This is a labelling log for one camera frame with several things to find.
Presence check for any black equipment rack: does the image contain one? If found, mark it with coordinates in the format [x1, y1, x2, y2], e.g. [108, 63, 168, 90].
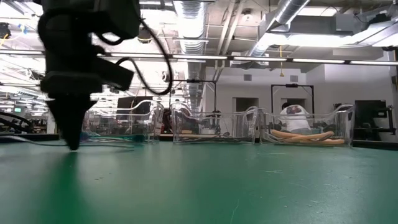
[345, 99, 397, 136]

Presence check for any silver ventilation duct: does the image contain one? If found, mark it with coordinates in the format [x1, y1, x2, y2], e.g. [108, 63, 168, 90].
[248, 0, 312, 57]
[172, 0, 208, 106]

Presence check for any green table mat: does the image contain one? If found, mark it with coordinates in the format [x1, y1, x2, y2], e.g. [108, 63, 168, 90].
[0, 138, 398, 224]

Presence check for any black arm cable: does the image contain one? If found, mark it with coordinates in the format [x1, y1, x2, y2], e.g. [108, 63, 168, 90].
[93, 17, 174, 96]

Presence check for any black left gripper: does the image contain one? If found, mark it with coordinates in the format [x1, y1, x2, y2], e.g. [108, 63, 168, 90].
[39, 14, 105, 151]

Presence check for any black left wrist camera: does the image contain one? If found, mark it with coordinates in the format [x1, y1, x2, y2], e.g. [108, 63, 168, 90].
[91, 57, 135, 91]

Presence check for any black rig frame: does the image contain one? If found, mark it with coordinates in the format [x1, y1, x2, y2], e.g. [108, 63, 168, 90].
[271, 83, 315, 116]

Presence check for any black monitor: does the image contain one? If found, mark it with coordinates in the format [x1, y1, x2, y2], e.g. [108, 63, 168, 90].
[116, 95, 152, 118]

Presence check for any black ceiling camera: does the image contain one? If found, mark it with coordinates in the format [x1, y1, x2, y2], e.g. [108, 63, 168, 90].
[138, 28, 153, 44]

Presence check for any long light bar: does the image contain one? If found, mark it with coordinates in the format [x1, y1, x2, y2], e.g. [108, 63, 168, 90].
[0, 49, 398, 67]

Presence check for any person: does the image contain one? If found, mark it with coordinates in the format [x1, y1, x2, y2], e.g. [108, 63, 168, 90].
[278, 102, 313, 134]

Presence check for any clear plastic bin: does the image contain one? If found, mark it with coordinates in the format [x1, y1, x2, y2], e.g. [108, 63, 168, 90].
[170, 101, 259, 144]
[80, 99, 165, 144]
[259, 104, 355, 147]

